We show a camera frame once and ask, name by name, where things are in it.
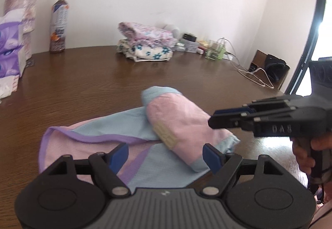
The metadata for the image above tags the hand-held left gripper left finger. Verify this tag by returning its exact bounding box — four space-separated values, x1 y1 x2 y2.
39 142 130 197

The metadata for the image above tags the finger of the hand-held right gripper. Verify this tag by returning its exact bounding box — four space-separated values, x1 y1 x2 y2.
214 96 298 117
208 107 299 132

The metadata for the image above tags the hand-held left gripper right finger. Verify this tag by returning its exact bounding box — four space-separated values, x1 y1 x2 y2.
201 143 286 197

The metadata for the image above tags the pink blue mesh vest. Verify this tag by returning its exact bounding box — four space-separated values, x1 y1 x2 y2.
38 86 240 189

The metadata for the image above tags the person's right forearm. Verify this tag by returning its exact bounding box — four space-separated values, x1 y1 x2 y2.
307 188 332 229

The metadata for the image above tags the person's right hand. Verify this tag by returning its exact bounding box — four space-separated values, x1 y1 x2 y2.
293 132 332 175

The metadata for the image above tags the brown box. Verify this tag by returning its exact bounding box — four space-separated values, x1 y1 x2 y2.
249 49 290 90

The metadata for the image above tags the glass cup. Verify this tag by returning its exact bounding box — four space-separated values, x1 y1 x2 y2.
206 40 221 61

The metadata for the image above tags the black bag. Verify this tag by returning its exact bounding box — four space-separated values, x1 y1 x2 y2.
264 54 287 82

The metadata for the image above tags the small plastic box with items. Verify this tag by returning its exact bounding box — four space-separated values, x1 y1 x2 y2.
180 39 199 53

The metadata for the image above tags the folded cream teal-flower garment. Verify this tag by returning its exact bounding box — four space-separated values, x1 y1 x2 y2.
116 39 173 63

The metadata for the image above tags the white robot-shaped speaker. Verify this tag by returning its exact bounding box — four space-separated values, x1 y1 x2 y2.
162 24 181 38

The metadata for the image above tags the folded pink floral garment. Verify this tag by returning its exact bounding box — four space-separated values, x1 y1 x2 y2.
118 22 177 47

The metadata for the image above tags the purple tissue pack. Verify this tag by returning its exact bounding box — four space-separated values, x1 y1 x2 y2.
0 9 25 55
0 49 26 79

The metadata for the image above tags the tea bottle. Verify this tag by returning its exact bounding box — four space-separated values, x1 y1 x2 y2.
49 0 69 54

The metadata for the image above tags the black door frame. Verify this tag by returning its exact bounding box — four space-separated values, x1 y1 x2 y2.
284 0 332 96

